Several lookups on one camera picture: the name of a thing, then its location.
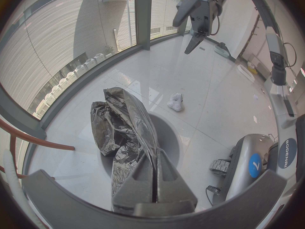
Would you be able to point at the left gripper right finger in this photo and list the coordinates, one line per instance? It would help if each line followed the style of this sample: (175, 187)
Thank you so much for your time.
(176, 189)

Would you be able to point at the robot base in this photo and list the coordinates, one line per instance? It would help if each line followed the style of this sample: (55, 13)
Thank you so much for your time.
(245, 151)

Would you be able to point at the small yellow object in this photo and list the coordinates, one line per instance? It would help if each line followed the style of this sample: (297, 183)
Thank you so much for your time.
(252, 67)

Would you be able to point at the white trash bin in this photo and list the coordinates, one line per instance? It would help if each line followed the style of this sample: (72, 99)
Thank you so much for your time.
(170, 137)

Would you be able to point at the window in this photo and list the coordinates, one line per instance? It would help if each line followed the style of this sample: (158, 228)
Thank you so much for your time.
(140, 20)

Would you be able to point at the crumpled white paper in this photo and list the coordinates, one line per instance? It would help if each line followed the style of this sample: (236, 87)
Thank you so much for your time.
(175, 102)

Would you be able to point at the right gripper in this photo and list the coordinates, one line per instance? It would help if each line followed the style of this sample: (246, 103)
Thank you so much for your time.
(203, 15)

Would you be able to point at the white oblong tray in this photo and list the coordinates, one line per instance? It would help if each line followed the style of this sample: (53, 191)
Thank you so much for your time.
(246, 73)

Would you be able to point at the white cushioned wooden chair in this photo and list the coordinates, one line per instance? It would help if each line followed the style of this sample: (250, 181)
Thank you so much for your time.
(14, 175)

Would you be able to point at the black plastic bag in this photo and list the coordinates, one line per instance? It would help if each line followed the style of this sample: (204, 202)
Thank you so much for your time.
(124, 127)

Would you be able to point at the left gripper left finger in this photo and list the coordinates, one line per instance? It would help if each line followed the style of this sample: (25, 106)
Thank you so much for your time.
(133, 189)

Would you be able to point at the pale green oval device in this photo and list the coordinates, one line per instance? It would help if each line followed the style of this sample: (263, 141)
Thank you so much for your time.
(221, 52)

